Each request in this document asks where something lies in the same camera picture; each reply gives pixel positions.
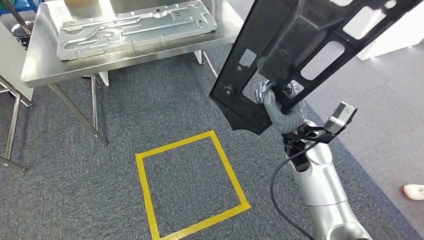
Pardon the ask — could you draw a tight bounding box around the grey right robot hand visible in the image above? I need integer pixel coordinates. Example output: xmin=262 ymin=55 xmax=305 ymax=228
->
xmin=254 ymin=79 xmax=307 ymax=125

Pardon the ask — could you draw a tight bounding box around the black plastic frame part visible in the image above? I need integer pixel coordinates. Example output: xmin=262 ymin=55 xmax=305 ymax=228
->
xmin=209 ymin=0 xmax=424 ymax=136

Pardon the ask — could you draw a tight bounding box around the stainless steel workbench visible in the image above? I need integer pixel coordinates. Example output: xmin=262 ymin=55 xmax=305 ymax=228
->
xmin=20 ymin=0 xmax=246 ymax=147

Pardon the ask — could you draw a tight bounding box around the white plinth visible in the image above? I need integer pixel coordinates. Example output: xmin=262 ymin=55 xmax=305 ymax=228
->
xmin=356 ymin=0 xmax=424 ymax=62

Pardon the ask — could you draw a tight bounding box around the stamped silver metal panel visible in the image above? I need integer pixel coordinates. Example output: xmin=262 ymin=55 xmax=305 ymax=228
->
xmin=56 ymin=0 xmax=218 ymax=62

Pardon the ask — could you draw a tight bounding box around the yellow floor tape square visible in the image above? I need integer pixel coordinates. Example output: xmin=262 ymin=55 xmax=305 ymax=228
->
xmin=135 ymin=130 xmax=252 ymax=240

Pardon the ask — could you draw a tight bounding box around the person's white shoe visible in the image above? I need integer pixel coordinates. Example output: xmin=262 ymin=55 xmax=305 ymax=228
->
xmin=401 ymin=183 xmax=424 ymax=201

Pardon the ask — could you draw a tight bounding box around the blue cart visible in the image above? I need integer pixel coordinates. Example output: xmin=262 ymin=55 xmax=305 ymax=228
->
xmin=0 ymin=0 xmax=38 ymax=15

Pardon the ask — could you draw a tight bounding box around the white cabinet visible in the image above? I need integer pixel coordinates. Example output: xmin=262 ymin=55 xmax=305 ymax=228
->
xmin=0 ymin=20 xmax=35 ymax=103

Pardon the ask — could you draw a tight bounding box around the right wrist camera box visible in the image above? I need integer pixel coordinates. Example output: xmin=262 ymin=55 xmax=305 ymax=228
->
xmin=322 ymin=101 xmax=359 ymax=135

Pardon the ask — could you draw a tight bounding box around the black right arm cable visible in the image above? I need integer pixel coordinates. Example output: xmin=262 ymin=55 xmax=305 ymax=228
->
xmin=269 ymin=140 xmax=319 ymax=240

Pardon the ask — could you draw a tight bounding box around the chrome stanchion post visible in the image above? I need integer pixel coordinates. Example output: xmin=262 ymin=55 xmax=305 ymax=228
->
xmin=0 ymin=0 xmax=35 ymax=51

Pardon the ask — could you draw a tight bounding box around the steel frame table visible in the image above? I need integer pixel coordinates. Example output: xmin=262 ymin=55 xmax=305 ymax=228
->
xmin=0 ymin=74 xmax=34 ymax=174

